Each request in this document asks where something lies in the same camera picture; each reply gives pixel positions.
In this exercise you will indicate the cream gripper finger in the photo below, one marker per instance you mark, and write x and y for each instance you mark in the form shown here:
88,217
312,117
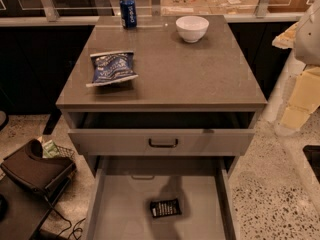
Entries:
306,93
294,118

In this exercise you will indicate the black rxbar chocolate wrapper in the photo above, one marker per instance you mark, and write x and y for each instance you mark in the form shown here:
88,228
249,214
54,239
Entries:
165,208

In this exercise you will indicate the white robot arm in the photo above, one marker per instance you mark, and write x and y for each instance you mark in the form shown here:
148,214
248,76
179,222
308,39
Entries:
304,38

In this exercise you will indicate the grey drawer cabinet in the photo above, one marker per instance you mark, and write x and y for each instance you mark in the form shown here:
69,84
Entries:
210,75

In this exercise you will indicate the grey middle drawer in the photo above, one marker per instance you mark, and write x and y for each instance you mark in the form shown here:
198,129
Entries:
161,198

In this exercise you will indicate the grey drawer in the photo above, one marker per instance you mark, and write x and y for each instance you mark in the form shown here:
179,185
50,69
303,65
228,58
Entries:
163,134
161,198

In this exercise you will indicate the grey top drawer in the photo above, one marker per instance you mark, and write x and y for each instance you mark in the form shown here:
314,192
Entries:
163,134

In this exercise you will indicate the white bowl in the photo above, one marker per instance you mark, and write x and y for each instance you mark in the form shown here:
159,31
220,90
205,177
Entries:
192,28

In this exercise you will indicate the blue chip bag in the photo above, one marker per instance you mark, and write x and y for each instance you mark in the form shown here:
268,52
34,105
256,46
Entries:
112,67

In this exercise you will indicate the blue pepsi can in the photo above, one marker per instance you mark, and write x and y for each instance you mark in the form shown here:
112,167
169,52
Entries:
128,13

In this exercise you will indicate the glass railing with metal posts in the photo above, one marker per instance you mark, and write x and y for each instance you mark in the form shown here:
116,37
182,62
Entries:
86,12

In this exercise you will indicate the wire basket with green packet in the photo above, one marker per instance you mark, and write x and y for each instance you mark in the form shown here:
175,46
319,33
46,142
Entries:
52,150

